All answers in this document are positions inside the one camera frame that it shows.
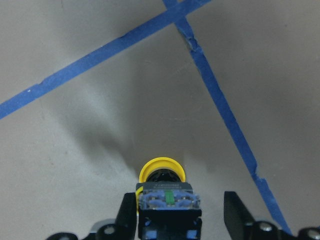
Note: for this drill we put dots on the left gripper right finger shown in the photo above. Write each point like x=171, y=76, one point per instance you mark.
x=237, y=218

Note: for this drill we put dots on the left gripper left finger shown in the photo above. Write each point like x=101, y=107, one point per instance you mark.
x=126, y=219

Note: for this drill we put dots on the yellow push button switch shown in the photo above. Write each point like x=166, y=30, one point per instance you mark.
x=167, y=206

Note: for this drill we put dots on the brown paper table cover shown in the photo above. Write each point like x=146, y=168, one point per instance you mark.
x=67, y=158

